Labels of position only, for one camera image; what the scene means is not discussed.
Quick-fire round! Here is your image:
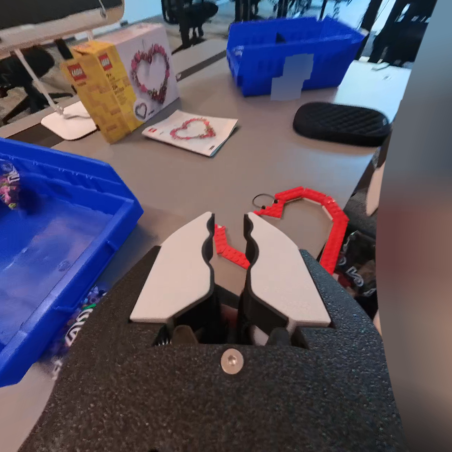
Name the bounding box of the thin metal ring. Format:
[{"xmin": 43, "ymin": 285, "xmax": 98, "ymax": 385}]
[{"xmin": 252, "ymin": 193, "xmax": 279, "ymax": 210}]

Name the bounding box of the black office chair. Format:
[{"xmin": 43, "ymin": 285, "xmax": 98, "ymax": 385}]
[
  {"xmin": 0, "ymin": 47, "xmax": 75, "ymax": 125},
  {"xmin": 161, "ymin": 0, "xmax": 220, "ymax": 49}
]

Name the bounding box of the blue plastic bin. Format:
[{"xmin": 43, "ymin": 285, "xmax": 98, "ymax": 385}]
[
  {"xmin": 0, "ymin": 138, "xmax": 144, "ymax": 388},
  {"xmin": 226, "ymin": 16, "xmax": 366, "ymax": 97}
]

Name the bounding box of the heart print instruction booklet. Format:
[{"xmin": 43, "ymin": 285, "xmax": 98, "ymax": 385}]
[{"xmin": 141, "ymin": 109, "xmax": 239, "ymax": 157}]

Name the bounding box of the yellow and white toy box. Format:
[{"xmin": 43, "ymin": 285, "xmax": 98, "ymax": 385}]
[{"xmin": 59, "ymin": 23, "xmax": 181, "ymax": 144}]

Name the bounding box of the purple printed plastic bag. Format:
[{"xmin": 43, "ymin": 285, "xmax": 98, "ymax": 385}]
[{"xmin": 52, "ymin": 285, "xmax": 107, "ymax": 375}]

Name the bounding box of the clear bag of pink bricks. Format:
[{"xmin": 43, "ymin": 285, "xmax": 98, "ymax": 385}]
[{"xmin": 0, "ymin": 159, "xmax": 22, "ymax": 211}]

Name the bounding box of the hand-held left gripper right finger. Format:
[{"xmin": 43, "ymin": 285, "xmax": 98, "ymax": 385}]
[{"xmin": 243, "ymin": 211, "xmax": 332, "ymax": 328}]

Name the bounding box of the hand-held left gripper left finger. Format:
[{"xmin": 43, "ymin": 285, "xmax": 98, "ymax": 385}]
[{"xmin": 130, "ymin": 211, "xmax": 217, "ymax": 324}]

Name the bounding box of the black quilted wrist rest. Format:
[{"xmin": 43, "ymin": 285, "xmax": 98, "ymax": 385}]
[{"xmin": 292, "ymin": 102, "xmax": 391, "ymax": 148}]

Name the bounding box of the red brick heart frame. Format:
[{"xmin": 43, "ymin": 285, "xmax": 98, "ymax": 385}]
[{"xmin": 214, "ymin": 186, "xmax": 350, "ymax": 275}]

